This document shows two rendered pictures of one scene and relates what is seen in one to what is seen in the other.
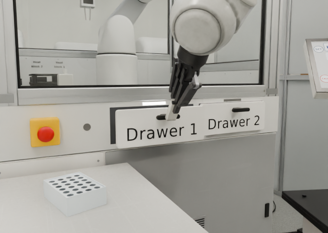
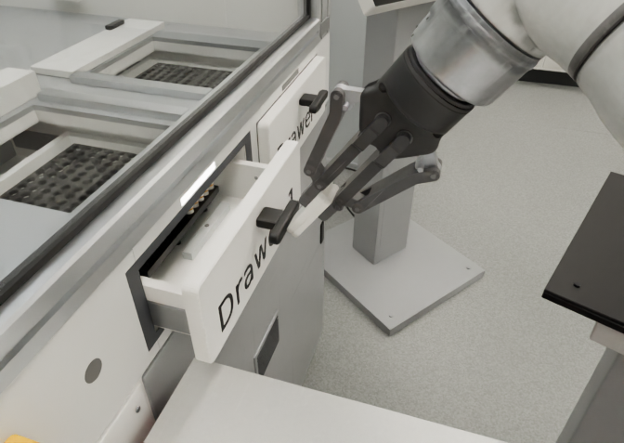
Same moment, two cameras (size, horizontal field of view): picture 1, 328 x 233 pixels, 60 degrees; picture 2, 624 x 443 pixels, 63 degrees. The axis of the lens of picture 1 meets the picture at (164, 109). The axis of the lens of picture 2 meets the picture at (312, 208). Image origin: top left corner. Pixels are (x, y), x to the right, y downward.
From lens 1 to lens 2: 0.62 m
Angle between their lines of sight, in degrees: 53
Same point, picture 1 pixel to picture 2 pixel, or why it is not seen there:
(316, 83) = not seen: outside the picture
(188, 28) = not seen: outside the picture
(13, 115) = not seen: outside the picture
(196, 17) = not seen: outside the picture
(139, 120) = (232, 267)
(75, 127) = (68, 402)
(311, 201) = (599, 295)
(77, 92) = (40, 310)
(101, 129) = (124, 341)
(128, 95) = (150, 203)
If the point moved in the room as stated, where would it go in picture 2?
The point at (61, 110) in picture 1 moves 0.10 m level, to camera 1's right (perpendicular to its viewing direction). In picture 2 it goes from (12, 403) to (136, 323)
